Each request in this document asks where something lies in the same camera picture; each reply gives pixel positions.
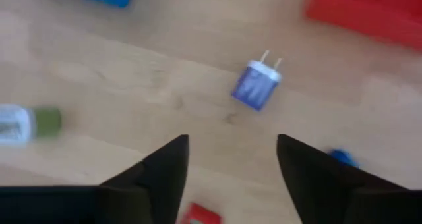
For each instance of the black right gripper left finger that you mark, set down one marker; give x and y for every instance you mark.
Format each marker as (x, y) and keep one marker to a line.
(158, 184)

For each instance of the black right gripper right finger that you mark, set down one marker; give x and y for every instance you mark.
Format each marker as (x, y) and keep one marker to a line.
(316, 184)

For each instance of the red small digital display device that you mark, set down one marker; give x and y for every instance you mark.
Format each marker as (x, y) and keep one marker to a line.
(199, 215)

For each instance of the blue charger white plug face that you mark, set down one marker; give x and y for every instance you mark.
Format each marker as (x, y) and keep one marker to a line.
(255, 87)

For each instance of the blue small digital display device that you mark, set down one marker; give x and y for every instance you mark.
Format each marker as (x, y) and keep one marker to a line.
(343, 158)

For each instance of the red plastic bin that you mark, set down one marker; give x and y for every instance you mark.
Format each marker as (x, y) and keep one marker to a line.
(362, 10)

